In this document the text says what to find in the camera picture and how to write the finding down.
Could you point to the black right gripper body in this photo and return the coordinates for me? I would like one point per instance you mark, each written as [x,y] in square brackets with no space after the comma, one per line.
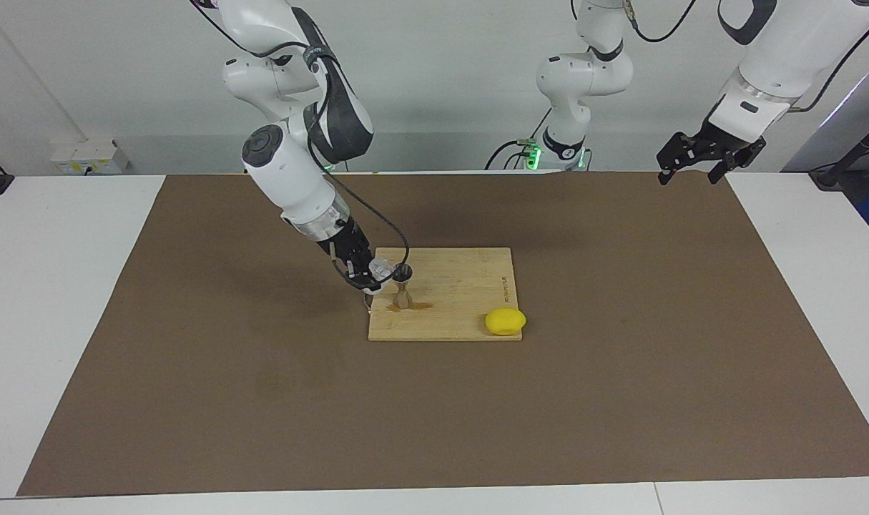
[348,247]

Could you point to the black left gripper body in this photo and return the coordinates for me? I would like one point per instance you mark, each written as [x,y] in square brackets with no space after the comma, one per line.
[720,139]

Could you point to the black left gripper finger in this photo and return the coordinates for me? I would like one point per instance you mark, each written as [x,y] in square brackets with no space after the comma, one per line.
[745,154]
[677,150]

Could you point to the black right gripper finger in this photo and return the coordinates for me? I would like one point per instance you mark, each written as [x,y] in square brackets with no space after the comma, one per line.
[359,280]
[371,257]

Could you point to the small clear glass cup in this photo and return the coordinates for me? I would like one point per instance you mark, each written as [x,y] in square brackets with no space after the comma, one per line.
[383,272]

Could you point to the steel cocktail jigger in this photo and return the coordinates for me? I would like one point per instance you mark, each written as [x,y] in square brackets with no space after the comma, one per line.
[403,297]

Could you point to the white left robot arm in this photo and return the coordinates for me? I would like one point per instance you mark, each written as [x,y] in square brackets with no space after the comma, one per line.
[784,43]

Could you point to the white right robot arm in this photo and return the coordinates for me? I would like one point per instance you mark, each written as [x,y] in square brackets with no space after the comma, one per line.
[291,172]

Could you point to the grey slanted panel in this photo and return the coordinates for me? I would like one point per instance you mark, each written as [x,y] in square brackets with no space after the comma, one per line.
[817,143]

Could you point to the black stand with pole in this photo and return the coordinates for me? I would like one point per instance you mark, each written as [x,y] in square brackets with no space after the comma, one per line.
[831,175]

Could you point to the bamboo cutting board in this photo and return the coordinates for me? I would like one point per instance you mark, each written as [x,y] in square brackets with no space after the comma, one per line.
[463,293]

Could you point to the yellow lemon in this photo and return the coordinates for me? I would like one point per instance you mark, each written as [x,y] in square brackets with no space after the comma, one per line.
[506,321]

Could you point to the brown table mat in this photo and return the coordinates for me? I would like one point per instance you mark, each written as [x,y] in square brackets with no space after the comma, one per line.
[262,415]

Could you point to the white wall socket box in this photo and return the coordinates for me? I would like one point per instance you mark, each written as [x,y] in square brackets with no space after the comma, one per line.
[87,157]

